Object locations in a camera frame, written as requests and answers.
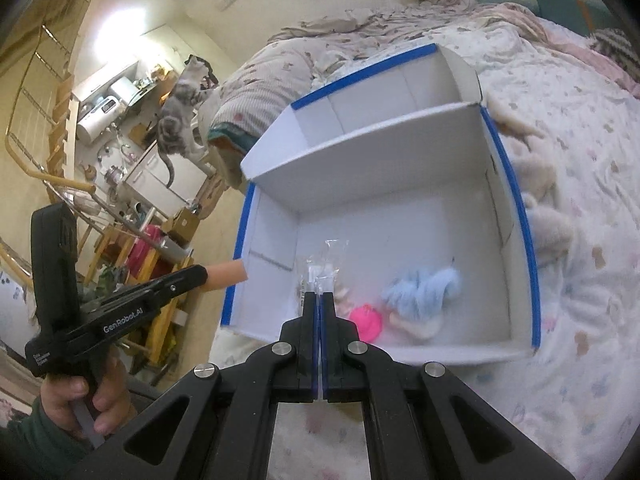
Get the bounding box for range hood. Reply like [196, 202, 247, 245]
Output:
[107, 76, 138, 106]

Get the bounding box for pink fluffy ball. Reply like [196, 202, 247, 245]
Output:
[347, 302, 385, 343]

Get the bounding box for wooden staircase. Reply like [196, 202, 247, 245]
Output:
[5, 0, 101, 196]

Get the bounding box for person's left forearm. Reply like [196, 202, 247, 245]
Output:
[0, 395, 96, 480]

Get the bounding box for pink bag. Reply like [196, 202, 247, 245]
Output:
[127, 225, 166, 281]

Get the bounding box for white water heater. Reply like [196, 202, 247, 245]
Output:
[75, 97, 121, 143]

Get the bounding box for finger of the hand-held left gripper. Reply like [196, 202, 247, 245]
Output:
[132, 265, 209, 308]

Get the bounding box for pink blanket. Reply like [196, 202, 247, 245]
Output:
[480, 2, 640, 98]

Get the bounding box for knitted striped cloth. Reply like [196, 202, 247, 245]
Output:
[590, 27, 640, 73]

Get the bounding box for person's left hand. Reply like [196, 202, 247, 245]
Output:
[40, 350, 138, 441]

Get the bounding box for beige printed quilt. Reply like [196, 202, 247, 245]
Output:
[207, 2, 501, 161]

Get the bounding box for blue cardboard box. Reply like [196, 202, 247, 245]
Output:
[220, 44, 542, 367]

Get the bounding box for teal cushion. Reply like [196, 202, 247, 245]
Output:
[532, 0, 616, 36]

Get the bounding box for light blue fluffy scrunchie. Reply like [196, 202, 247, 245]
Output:
[381, 266, 462, 321]

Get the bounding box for grey tabby cat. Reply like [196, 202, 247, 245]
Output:
[155, 55, 216, 188]

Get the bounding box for peach soft sponge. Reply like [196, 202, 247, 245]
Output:
[206, 261, 249, 292]

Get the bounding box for clear plastic packet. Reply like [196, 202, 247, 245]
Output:
[294, 239, 350, 306]

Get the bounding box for white wall cabinet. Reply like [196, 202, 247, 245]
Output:
[75, 60, 141, 103]

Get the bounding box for cream fluffy cloth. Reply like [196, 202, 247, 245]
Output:
[485, 95, 576, 261]

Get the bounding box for cream plush toy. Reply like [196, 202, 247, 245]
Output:
[387, 310, 446, 339]

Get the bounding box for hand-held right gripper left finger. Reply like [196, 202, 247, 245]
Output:
[87, 292, 320, 480]

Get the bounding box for white kitchen cabinet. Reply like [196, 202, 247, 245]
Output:
[122, 145, 208, 211]

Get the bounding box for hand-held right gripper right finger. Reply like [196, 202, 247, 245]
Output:
[320, 292, 576, 480]

